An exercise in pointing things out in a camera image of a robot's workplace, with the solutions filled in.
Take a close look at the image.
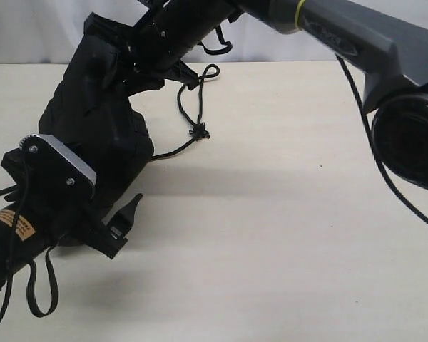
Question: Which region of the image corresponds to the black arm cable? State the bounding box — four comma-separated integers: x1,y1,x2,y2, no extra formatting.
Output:
335,53,428,236
0,156,60,342

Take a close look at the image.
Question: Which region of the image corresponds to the black plastic case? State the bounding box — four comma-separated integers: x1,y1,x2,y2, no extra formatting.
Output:
38,33,156,211

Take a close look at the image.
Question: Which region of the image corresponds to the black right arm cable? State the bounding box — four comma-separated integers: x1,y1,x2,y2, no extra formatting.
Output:
335,53,428,236

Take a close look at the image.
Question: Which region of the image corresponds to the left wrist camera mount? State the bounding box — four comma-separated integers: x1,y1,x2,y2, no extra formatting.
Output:
19,133,97,201

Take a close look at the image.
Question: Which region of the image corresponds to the white curtain backdrop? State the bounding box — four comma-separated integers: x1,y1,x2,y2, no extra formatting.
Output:
0,0,428,67

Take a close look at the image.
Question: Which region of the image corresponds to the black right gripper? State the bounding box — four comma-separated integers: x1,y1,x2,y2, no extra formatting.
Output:
83,0,235,96

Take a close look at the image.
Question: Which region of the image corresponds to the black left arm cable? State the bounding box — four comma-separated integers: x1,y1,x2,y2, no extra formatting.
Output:
0,156,60,342

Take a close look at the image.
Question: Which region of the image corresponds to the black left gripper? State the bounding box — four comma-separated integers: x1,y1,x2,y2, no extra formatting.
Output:
0,149,143,259

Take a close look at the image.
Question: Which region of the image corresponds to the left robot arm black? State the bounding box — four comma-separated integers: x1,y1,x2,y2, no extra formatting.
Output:
0,149,143,312

